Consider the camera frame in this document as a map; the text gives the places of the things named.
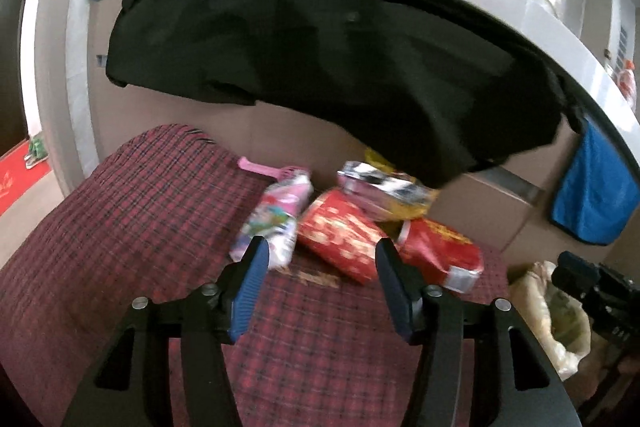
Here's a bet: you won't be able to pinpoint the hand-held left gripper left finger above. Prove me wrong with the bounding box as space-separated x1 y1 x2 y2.
60 236 271 427

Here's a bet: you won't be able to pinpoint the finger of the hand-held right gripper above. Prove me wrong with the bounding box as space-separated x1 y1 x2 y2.
551 251 601 295

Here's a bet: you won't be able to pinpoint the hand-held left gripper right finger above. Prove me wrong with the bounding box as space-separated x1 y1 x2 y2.
375 238 583 427

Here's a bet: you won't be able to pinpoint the red drink can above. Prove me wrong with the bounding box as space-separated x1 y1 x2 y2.
397 218 485 293

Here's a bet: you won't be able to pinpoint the white printed snack packet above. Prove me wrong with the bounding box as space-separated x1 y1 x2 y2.
229 172 315 270

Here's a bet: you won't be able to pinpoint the red plastic bag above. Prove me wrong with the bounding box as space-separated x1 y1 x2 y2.
297 188 391 285

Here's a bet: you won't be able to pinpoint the silver and yellow foil packet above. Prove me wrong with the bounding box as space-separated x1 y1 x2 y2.
336 148 440 222

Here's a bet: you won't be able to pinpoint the pink plastic scoop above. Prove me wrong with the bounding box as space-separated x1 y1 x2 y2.
237 156 311 182

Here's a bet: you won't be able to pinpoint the blue towel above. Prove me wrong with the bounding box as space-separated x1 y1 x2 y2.
550 117 640 246

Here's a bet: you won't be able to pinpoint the red plaid cloth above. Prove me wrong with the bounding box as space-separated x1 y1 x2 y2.
0 123 511 427

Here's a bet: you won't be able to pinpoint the brown kitchen cabinet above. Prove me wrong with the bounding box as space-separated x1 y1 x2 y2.
85 0 640 268

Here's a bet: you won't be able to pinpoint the pink wrapped bottle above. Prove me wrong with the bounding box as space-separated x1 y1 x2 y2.
617 59 638 100

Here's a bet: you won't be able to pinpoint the black hanging cloth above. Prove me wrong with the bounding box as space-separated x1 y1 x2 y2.
105 0 583 188

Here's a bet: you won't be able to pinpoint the green slippers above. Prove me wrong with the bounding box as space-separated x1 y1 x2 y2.
25 134 48 168

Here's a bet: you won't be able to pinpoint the red doormat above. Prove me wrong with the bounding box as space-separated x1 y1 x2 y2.
0 146 51 217

